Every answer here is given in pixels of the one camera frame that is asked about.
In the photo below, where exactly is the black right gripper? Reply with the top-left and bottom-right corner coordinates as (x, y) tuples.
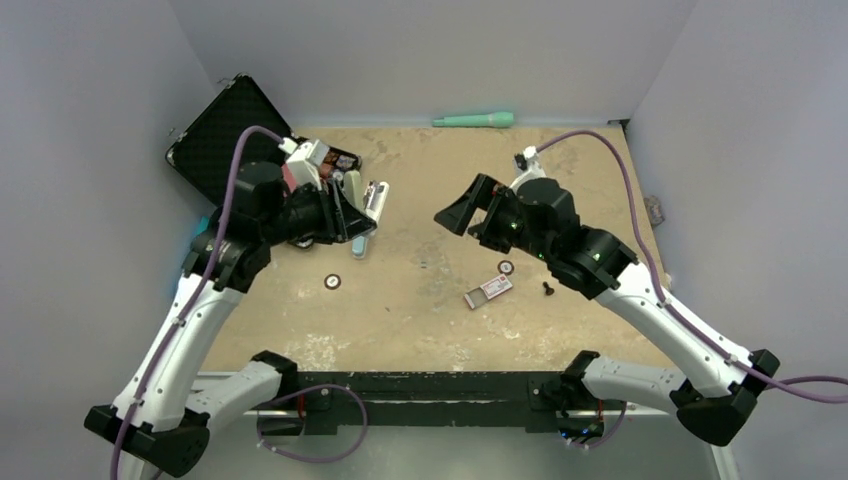
(434, 173), (554, 263)

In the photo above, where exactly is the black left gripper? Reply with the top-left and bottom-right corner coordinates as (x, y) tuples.
(261, 177), (376, 247)

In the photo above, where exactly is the light blue stapler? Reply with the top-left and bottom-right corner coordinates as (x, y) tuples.
(351, 235), (369, 260)

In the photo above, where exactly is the green stapler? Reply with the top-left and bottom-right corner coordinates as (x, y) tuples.
(343, 170), (390, 224)

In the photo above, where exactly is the red white staple box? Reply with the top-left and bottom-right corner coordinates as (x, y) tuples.
(463, 274), (513, 310)

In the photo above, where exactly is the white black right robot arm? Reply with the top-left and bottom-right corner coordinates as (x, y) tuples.
(434, 174), (780, 447)

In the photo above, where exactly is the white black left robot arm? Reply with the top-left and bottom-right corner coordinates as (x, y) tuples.
(84, 162), (378, 479)

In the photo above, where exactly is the poker chip near box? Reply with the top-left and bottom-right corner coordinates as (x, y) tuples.
(497, 260), (515, 276)

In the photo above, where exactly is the brown poker chip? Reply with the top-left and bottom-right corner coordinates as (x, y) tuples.
(323, 274), (342, 290)

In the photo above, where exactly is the teal green handheld massager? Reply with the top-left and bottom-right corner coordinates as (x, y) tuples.
(431, 111), (515, 129)

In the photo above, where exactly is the blue handheld massager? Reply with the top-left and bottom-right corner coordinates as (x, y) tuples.
(173, 215), (212, 306)

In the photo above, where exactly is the black poker chip case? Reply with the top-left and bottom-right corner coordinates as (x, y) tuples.
(166, 73), (362, 245)

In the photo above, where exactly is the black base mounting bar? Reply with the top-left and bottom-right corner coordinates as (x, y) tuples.
(234, 370), (628, 439)

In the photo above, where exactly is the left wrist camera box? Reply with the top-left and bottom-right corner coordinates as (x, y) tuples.
(278, 137), (330, 189)

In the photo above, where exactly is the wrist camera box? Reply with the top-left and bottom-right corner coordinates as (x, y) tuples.
(511, 145), (547, 188)
(278, 137), (330, 189)

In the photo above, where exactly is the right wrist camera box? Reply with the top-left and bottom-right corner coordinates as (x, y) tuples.
(511, 145), (547, 188)

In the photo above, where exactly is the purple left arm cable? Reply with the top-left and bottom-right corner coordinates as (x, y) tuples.
(109, 125), (286, 480)

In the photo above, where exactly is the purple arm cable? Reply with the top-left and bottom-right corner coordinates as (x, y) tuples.
(109, 125), (286, 480)
(529, 129), (848, 405)

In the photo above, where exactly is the aluminium frame rail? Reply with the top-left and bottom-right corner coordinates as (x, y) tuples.
(189, 405), (735, 479)

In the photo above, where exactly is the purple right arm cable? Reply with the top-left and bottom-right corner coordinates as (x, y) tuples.
(529, 129), (848, 405)

